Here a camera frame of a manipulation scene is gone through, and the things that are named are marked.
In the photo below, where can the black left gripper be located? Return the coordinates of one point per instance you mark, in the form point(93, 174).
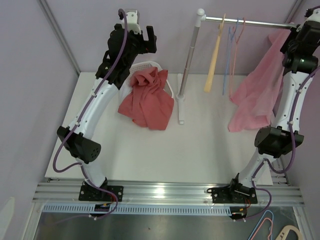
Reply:
point(146, 46)

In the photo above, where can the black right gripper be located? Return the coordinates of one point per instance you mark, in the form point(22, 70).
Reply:
point(294, 32)

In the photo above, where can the pink wire hanger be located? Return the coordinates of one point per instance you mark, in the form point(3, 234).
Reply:
point(234, 49)

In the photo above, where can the coral red t shirt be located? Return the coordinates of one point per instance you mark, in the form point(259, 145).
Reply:
point(148, 103)

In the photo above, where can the light pink t shirt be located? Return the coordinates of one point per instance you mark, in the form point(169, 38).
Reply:
point(256, 96)

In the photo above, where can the blue wire hanger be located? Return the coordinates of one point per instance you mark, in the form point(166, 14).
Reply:
point(229, 59)

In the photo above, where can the beige wooden hanger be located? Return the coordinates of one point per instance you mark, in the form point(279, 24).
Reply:
point(212, 67)

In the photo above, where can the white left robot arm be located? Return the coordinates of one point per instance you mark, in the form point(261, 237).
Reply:
point(124, 45)

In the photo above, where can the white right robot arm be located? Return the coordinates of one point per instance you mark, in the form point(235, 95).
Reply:
point(282, 136)

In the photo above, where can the beige spare hanger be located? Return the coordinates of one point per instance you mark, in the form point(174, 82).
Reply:
point(286, 230)

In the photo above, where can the white plastic basket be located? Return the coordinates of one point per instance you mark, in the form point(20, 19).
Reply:
point(148, 64)

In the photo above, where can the grey rack upright pole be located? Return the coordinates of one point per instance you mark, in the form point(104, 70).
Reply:
point(200, 17)

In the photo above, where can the white rack foot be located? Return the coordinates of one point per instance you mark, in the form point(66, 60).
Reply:
point(180, 107)

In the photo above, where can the pink and blue spare hangers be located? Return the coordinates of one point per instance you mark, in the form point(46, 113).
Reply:
point(267, 217)

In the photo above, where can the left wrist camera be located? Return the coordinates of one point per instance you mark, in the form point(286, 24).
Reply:
point(133, 17)

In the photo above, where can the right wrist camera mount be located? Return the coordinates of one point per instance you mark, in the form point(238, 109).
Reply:
point(313, 14)

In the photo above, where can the silver clothes rail bar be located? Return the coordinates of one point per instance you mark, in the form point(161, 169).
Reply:
point(249, 22)

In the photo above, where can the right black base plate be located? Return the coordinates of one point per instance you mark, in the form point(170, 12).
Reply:
point(233, 195)

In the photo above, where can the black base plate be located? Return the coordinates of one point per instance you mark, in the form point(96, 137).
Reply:
point(233, 195)
point(90, 194)

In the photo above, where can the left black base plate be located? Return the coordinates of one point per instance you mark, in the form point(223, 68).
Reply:
point(90, 194)

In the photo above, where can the aluminium mounting rail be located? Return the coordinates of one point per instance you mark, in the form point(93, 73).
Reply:
point(160, 193)

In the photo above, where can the white slotted cable duct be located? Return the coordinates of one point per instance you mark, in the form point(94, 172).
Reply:
point(139, 209)

